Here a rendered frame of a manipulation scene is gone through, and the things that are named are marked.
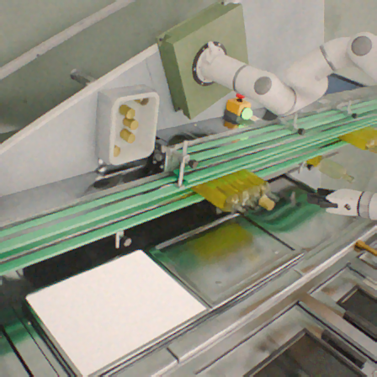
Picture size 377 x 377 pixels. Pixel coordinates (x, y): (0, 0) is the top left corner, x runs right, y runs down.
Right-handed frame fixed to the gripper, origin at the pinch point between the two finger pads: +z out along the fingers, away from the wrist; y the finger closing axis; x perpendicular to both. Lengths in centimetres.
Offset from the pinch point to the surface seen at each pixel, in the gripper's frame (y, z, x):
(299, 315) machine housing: -11.9, -0.9, -35.2
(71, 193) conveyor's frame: -54, 50, 8
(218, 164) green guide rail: 1.2, 42.4, 4.8
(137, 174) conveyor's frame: -29, 50, 8
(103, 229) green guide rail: -48, 44, -4
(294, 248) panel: 8.5, 15.3, -24.2
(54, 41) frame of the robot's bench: -27, 101, 57
